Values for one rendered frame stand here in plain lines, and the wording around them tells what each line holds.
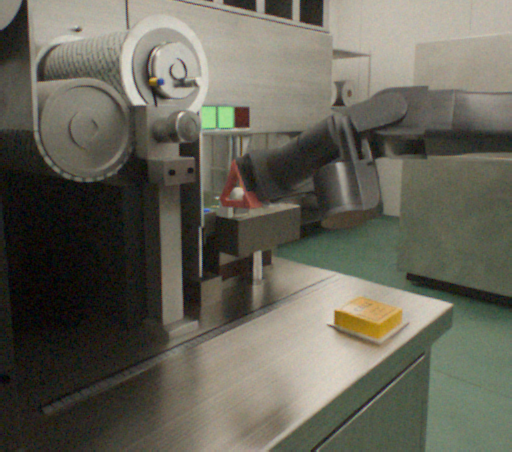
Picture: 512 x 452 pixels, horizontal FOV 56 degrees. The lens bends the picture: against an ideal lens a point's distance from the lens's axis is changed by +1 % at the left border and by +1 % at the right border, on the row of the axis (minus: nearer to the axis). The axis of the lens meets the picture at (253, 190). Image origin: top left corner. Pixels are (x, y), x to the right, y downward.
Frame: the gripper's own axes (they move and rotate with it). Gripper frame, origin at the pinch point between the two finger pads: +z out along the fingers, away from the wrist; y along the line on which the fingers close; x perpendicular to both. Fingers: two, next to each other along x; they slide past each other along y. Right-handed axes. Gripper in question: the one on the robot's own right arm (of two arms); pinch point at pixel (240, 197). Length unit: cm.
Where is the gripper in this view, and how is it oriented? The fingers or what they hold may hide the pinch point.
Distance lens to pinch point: 67.4
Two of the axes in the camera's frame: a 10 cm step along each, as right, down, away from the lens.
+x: -3.5, -9.2, 2.0
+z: -6.4, 3.8, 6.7
